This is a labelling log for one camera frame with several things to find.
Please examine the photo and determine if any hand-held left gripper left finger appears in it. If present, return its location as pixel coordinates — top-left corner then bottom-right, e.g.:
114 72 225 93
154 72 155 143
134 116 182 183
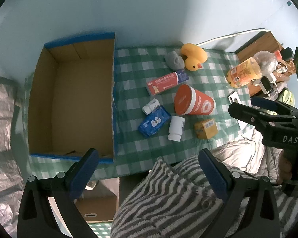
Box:
17 148 100 238

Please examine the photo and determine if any small brown cardboard box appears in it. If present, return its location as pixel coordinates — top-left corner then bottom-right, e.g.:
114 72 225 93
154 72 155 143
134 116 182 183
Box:
74 177 120 224

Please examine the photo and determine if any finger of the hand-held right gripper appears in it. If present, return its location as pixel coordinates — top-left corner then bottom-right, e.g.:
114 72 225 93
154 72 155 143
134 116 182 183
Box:
250 96 298 117
228 102 295 132

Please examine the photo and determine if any blue-edged cardboard box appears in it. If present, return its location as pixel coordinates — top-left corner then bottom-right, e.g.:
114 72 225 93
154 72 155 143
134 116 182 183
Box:
27 32 118 164

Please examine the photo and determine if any white smartphone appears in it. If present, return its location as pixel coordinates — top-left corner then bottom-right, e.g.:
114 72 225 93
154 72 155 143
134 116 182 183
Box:
228 91 239 104

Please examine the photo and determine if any yellow rubber duck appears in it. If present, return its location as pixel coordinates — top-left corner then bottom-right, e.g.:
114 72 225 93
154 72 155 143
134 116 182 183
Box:
181 43 208 72

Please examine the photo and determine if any large white pill bottle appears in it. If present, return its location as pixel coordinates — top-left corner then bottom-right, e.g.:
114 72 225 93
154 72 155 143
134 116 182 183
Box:
167 115 185 141

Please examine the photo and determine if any red and blue medicine box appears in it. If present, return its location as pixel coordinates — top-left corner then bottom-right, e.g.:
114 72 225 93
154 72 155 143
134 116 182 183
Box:
146 70 190 96

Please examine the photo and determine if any silver quilted blanket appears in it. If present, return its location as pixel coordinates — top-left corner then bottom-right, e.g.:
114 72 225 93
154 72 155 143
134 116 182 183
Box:
0 76 24 238

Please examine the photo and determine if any black power adapter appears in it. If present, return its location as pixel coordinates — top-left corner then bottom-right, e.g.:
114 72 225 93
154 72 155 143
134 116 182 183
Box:
260 76 273 94

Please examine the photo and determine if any small yellow box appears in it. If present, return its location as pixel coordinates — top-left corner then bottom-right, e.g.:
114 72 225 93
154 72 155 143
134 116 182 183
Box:
194 118 218 139

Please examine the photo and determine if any grey quilted cloth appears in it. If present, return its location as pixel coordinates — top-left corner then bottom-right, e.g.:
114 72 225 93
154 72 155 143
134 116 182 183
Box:
214 126 285 181

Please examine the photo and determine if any yellow-green cloth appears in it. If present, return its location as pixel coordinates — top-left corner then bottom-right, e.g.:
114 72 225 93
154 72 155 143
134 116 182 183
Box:
276 88 295 105

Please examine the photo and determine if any small white pill bottle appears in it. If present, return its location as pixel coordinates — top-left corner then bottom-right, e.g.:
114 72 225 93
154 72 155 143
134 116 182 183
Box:
142 98 161 115

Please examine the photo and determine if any green checked cloth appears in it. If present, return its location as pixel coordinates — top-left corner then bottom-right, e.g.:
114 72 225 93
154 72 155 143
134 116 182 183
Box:
22 45 254 180

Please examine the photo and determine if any orange paper cup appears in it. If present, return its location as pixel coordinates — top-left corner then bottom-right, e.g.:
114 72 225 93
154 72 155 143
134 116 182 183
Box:
174 84 216 116

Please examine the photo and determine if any orange juice bottle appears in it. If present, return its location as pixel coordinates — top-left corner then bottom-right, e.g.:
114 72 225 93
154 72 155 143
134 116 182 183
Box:
226 51 282 88

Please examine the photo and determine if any white cable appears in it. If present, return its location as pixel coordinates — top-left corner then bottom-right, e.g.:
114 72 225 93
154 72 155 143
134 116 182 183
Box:
196 28 270 46

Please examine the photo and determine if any person's right hand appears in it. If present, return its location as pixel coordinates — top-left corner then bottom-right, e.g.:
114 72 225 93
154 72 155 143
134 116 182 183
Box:
276 149 298 186

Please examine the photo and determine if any blue tissue pack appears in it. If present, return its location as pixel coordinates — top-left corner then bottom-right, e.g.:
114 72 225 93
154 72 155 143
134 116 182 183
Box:
138 105 171 137

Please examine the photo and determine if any wooden nightstand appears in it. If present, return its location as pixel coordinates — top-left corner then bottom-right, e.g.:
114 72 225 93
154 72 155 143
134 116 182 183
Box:
235 31 296 97

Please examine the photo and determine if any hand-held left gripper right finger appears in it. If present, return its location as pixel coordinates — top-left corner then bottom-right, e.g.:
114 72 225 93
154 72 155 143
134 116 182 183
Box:
198 149 281 238

